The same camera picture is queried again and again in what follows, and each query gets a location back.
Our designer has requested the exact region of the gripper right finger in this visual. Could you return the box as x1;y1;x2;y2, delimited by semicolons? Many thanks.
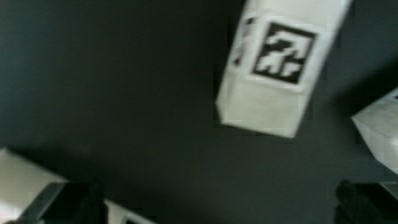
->
333;180;398;224

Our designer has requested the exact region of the white leg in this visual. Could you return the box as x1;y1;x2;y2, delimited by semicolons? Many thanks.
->
214;0;353;138
351;87;398;174

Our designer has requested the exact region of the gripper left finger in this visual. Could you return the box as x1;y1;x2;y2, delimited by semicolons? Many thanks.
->
15;181;161;224

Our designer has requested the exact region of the white square tabletop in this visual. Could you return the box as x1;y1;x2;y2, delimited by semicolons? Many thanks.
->
0;148;67;224

